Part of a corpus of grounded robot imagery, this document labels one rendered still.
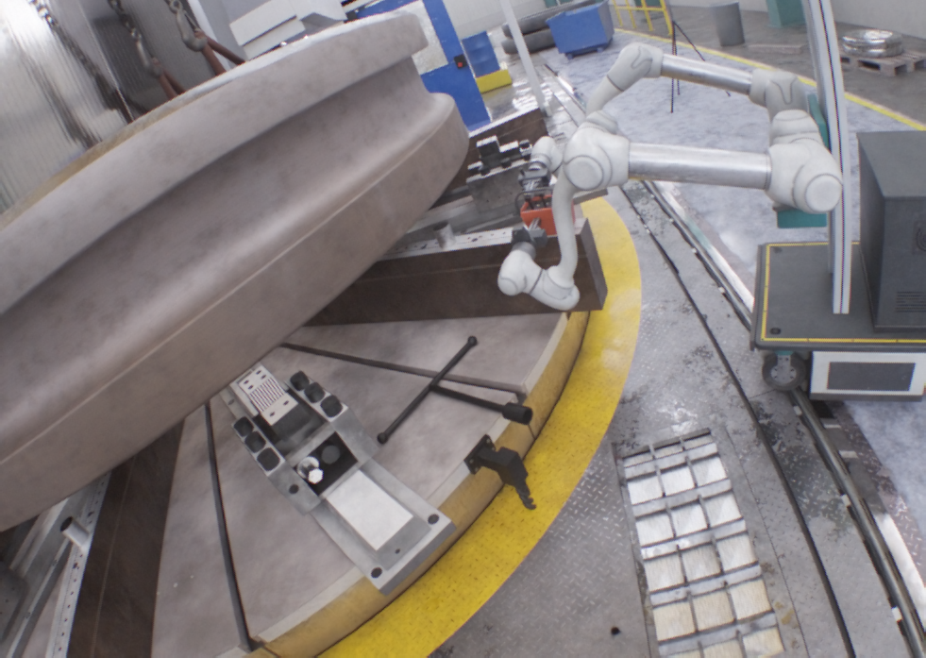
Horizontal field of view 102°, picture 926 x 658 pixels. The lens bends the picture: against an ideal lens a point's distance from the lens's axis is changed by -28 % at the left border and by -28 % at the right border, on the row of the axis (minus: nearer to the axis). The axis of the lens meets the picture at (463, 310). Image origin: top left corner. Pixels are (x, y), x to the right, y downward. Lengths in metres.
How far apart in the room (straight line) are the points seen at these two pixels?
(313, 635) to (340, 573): 0.32
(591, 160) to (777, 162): 0.48
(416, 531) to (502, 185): 2.16
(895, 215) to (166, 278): 2.35
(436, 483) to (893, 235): 1.70
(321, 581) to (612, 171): 1.52
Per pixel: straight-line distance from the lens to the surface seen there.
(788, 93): 2.03
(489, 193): 3.17
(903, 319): 1.98
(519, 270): 1.77
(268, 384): 1.78
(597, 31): 11.54
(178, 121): 1.78
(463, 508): 1.97
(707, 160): 1.38
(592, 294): 2.19
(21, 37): 5.42
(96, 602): 2.09
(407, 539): 1.59
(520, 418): 1.83
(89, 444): 1.98
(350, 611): 1.96
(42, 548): 3.21
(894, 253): 1.82
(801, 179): 1.37
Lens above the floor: 1.59
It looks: 30 degrees down
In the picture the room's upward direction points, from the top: 25 degrees counter-clockwise
